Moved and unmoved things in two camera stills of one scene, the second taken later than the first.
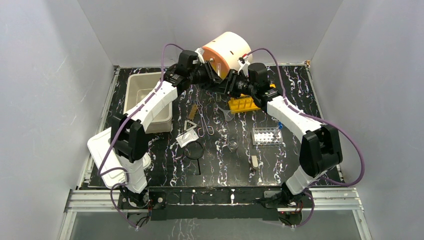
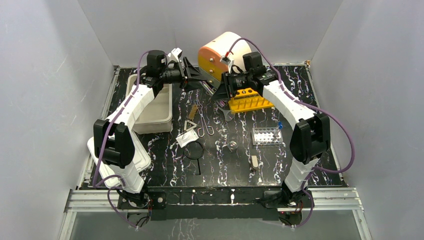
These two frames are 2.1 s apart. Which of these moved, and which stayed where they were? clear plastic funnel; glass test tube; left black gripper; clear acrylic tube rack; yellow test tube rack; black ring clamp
Moved: left black gripper; glass test tube
Stayed: clear acrylic tube rack; yellow test tube rack; black ring clamp; clear plastic funnel
